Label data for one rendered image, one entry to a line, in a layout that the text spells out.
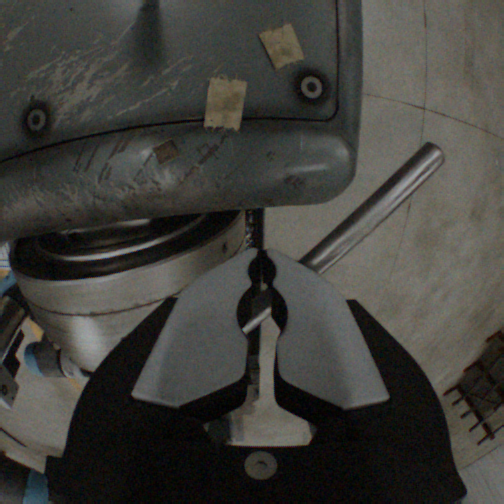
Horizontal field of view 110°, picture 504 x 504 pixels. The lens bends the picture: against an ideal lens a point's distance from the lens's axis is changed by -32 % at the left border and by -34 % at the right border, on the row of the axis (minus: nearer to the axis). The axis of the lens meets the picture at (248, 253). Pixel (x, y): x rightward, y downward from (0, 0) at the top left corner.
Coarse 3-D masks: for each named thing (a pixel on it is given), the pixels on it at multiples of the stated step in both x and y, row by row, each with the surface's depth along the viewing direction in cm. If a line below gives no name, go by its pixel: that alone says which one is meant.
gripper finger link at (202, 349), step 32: (256, 256) 11; (192, 288) 9; (224, 288) 9; (192, 320) 8; (224, 320) 8; (160, 352) 6; (192, 352) 7; (224, 352) 7; (160, 384) 6; (192, 384) 6; (224, 384) 6; (192, 416) 6
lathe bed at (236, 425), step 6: (240, 408) 102; (228, 414) 108; (240, 414) 105; (222, 420) 107; (234, 420) 108; (240, 420) 109; (234, 426) 112; (240, 426) 113; (234, 432) 117; (240, 432) 118; (240, 438) 123
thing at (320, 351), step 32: (288, 288) 9; (320, 288) 9; (288, 320) 8; (320, 320) 7; (352, 320) 7; (288, 352) 7; (320, 352) 6; (352, 352) 6; (288, 384) 6; (320, 384) 6; (352, 384) 6; (384, 384) 5; (320, 416) 6
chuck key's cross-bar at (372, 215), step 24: (432, 144) 8; (408, 168) 9; (432, 168) 9; (384, 192) 10; (408, 192) 9; (360, 216) 10; (384, 216) 10; (336, 240) 11; (360, 240) 10; (312, 264) 11; (264, 312) 12
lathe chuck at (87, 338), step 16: (32, 304) 20; (144, 304) 20; (48, 320) 20; (64, 320) 19; (80, 320) 19; (96, 320) 19; (112, 320) 20; (128, 320) 20; (48, 336) 23; (64, 336) 20; (80, 336) 20; (96, 336) 20; (112, 336) 20; (80, 352) 21; (96, 352) 21
